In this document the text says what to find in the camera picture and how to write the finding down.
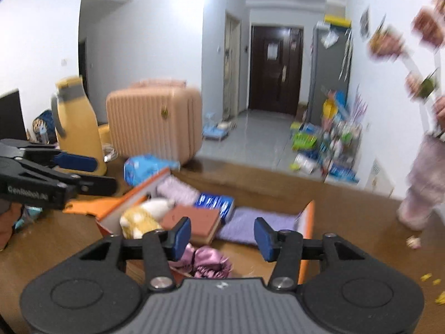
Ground grey refrigerator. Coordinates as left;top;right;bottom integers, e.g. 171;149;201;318
308;24;352;126

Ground black monitor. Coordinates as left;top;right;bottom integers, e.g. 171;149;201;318
0;89;29;144

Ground blue tissue packet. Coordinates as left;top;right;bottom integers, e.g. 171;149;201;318
124;154;181;186

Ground clear plastic bag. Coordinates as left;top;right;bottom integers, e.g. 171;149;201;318
320;28;340;50

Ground cluttered storage rack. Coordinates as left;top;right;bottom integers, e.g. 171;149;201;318
319;86;370;185

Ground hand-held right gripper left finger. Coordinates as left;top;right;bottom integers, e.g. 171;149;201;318
78;216;192;291

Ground pink ribbed suitcase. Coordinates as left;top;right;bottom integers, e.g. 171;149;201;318
105;79;204;168

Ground brown notebook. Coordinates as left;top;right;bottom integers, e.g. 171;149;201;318
162;205;222;245

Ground beige interior door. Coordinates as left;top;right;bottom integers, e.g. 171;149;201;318
224;11;243;119

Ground white floor bag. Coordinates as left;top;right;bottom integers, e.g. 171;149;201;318
290;153;319;175

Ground artificial flower bouquet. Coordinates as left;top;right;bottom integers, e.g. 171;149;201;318
368;0;445;138

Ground green plastic basket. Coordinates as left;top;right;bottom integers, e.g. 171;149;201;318
291;130;319;151

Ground dark blue patterned bag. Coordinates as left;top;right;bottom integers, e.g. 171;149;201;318
32;109;58;144

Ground dark brown entrance door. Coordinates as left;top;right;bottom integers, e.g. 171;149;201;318
248;24;305;116

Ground lavender flat towel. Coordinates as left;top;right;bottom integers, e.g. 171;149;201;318
217;207;306;247

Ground pink satin scrunchie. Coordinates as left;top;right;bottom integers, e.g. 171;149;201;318
169;244;233;279

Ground blue floor tray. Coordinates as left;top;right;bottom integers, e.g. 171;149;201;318
202;112;234;143

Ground blue striped packets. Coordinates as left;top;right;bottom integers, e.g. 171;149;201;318
194;192;236;224

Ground orange and white storage box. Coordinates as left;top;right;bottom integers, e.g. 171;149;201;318
63;168;316;279

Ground yellow box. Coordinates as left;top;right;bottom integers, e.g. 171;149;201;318
324;15;352;28

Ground yellow dotted fluffy cloth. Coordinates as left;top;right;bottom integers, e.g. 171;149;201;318
119;207;165;240

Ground person's left hand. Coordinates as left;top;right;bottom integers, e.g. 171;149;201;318
0;200;26;252

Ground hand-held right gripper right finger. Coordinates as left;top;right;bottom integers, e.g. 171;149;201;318
254;217;365;291

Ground white vented panel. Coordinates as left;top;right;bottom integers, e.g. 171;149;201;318
369;158;394;197

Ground yellow thermos jug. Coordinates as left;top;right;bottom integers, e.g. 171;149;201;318
51;76;108;177

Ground wall poster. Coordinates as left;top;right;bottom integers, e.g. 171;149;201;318
359;7;370;40

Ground white plush item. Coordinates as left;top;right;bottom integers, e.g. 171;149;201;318
142;198;176;220

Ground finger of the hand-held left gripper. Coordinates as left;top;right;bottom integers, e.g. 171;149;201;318
0;156;118;196
0;138;98;173

